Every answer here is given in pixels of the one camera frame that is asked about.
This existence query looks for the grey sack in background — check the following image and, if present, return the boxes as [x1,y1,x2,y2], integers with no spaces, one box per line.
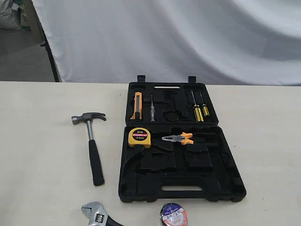
[0,0,21,30]

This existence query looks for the orange utility knife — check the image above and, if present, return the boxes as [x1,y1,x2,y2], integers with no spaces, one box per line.
[130,92,143,120]

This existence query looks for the white backdrop cloth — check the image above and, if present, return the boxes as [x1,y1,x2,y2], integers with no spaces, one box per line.
[33,0,301,86]

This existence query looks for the chrome adjustable wrench black handle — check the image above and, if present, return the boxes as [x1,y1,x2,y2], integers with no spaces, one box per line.
[81,202,123,226]

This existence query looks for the yellow tape measure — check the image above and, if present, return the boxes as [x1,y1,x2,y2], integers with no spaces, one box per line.
[128,128,151,149]

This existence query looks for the black PVC electrical tape roll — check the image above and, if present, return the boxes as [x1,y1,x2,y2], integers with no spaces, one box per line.
[160,203,188,226]

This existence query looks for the black plastic tool case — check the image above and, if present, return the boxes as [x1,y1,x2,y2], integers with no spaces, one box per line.
[119,75,246,202]

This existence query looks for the clear voltage tester screwdriver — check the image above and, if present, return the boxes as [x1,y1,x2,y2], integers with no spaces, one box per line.
[150,95,155,122]

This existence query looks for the orange handled pliers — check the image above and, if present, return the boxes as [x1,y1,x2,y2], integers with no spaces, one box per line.
[161,132,194,145]

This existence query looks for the claw hammer black grip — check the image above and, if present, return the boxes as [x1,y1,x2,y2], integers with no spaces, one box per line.
[71,112,106,186]

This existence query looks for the small yellow black screwdriver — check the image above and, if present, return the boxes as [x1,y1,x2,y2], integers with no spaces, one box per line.
[199,91,210,116]

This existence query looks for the large yellow black screwdriver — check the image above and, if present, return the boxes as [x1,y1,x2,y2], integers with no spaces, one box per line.
[190,90,204,122]

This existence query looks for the black backdrop stand pole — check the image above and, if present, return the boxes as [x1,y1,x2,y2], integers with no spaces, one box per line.
[37,16,61,82]

